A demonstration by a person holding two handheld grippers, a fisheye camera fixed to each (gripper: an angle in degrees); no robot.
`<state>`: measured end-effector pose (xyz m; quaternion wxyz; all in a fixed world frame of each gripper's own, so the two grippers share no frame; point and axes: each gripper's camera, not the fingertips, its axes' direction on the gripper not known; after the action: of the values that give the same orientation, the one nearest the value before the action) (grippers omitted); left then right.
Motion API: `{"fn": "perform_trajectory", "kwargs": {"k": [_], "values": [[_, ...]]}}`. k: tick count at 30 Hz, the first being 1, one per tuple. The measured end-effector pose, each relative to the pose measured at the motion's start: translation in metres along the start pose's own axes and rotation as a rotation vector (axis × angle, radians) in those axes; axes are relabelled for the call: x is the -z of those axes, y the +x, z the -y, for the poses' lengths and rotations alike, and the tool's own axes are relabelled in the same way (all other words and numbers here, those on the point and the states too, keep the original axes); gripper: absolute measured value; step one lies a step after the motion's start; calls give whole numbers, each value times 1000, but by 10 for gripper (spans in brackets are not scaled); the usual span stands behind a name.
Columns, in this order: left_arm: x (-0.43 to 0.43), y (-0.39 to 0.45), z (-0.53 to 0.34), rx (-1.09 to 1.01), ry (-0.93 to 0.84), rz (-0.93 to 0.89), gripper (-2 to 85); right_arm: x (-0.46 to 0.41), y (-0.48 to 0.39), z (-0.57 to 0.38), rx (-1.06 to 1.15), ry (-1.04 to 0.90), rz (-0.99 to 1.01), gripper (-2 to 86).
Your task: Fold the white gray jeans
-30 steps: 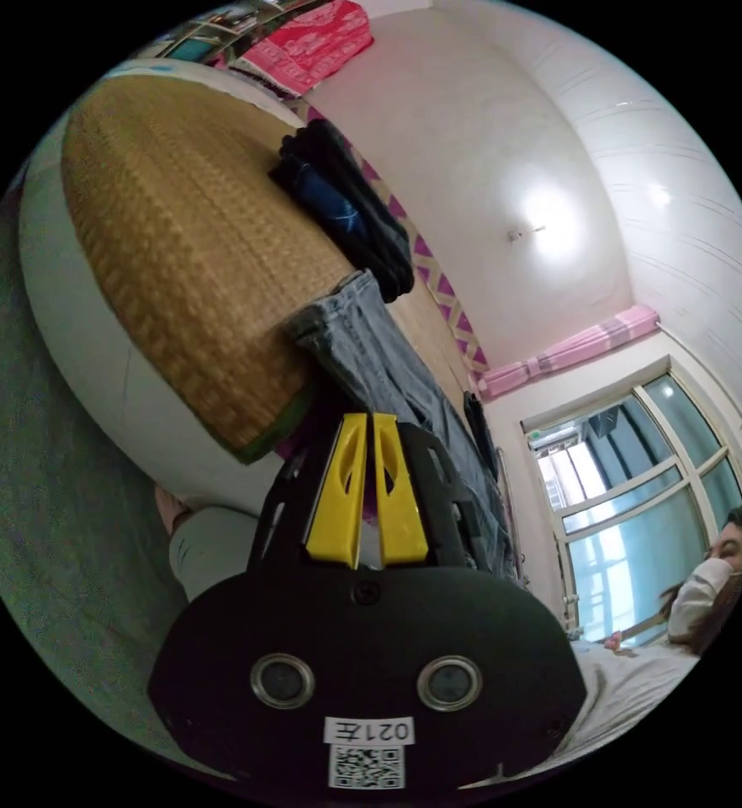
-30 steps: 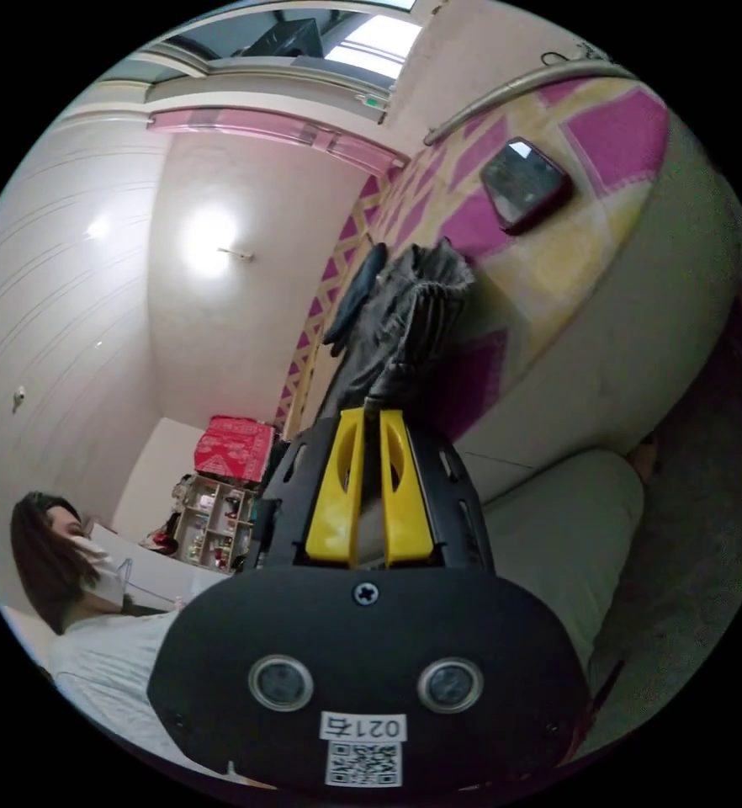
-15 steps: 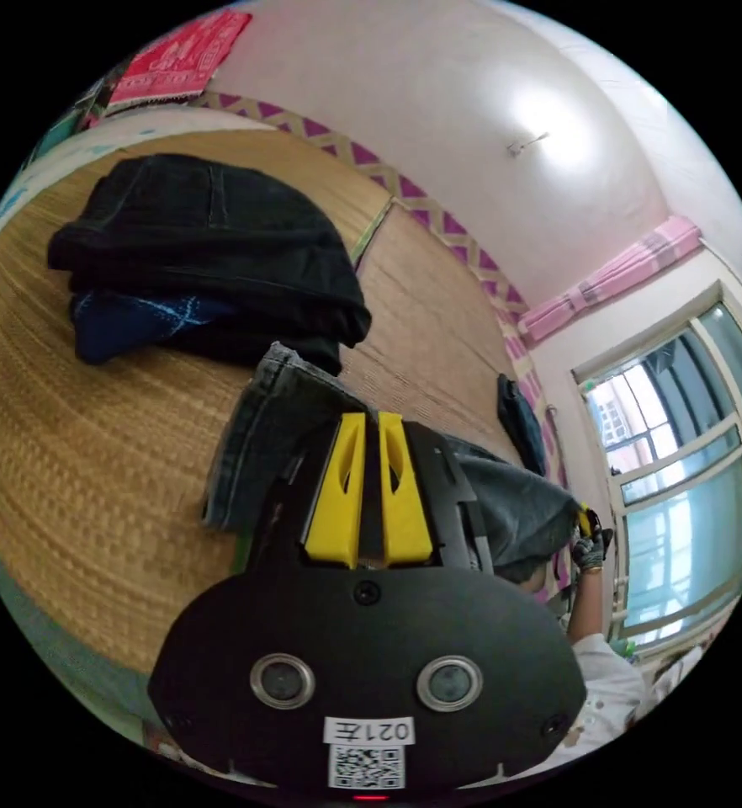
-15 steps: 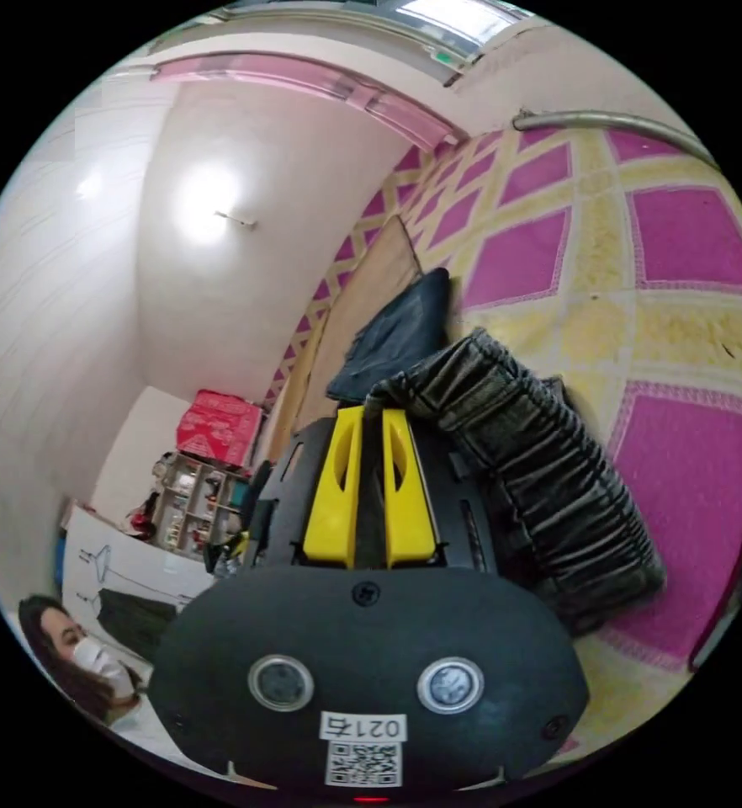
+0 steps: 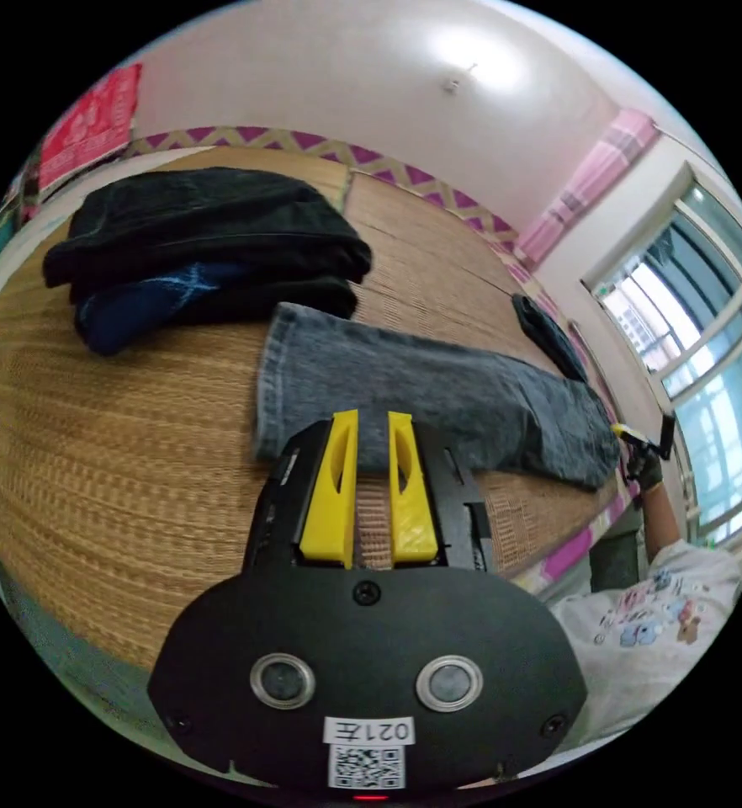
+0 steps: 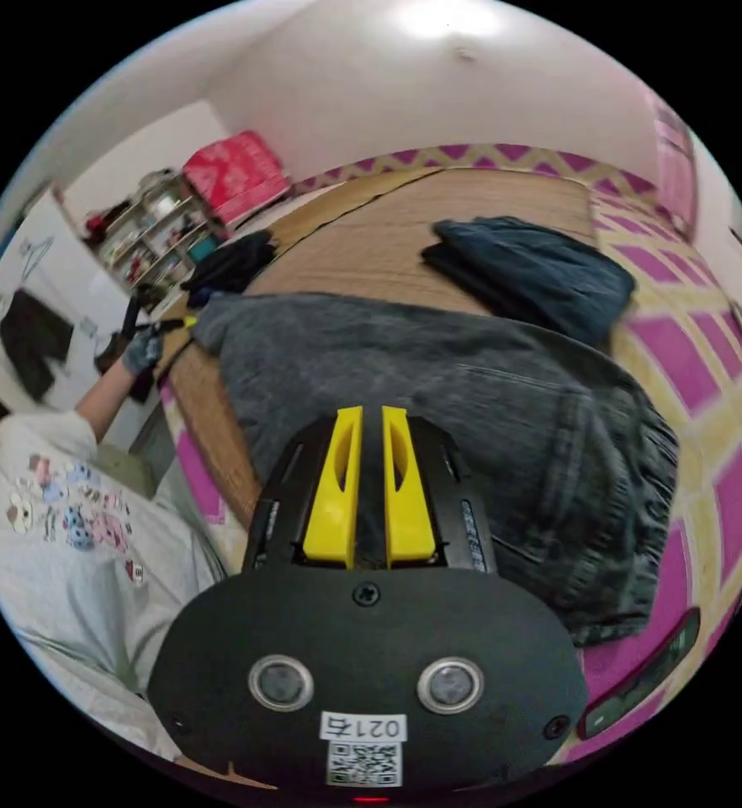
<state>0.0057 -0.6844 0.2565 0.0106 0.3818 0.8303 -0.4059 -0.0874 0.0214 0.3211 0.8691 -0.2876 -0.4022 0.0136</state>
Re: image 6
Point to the red-cased smartphone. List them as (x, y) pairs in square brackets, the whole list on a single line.
[(648, 675)]

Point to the person's left hand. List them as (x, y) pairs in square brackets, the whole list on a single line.
[(142, 351)]

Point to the cluttered shelf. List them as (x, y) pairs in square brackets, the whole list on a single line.
[(156, 237)]

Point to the pink curtain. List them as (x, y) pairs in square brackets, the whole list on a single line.
[(674, 158)]

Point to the person's left forearm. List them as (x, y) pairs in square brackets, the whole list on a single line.
[(103, 394)]

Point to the red patterned bag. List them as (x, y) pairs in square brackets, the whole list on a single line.
[(238, 170)]

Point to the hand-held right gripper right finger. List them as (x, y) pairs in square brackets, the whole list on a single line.
[(407, 505)]

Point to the person's body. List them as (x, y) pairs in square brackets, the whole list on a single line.
[(62, 568)]

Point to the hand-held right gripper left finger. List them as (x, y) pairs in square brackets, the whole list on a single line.
[(335, 505)]

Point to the bed with mat and checked sheet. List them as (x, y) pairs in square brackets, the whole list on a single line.
[(371, 252)]

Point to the black hanging garment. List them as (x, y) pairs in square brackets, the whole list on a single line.
[(33, 350)]

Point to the pile of clothes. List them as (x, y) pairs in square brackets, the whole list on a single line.
[(535, 274)]

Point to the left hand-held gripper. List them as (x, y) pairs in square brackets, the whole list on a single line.
[(108, 355)]

